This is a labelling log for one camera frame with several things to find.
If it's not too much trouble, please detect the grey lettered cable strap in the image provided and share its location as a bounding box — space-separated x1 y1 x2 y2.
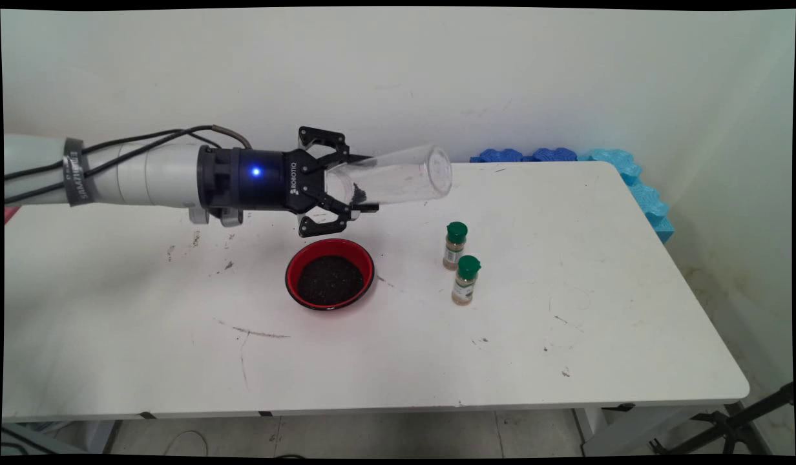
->
62 137 92 207

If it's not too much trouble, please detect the black tripod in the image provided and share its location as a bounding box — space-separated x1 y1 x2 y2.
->
650 381 794 456

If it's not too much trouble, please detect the cyan foam mat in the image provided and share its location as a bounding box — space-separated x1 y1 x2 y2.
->
579 149 675 245

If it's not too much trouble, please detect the black camera cable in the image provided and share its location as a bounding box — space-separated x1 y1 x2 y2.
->
4 131 223 204

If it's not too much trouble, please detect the thin grey floor cable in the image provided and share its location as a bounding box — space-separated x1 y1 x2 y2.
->
165 429 210 456

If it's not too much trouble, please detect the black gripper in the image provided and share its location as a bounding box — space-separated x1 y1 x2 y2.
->
198 126 381 238

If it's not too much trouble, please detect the green-capped spice bottle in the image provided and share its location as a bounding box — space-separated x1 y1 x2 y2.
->
443 222 468 271
452 255 481 306

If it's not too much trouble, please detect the clear plastic jar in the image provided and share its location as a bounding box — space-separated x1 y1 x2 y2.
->
325 144 453 207

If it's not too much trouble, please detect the black brown-tipped gripper cable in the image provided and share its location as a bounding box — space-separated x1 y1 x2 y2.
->
4 125 252 181

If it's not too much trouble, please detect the red bowl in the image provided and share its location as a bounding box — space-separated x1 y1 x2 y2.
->
285 238 376 312

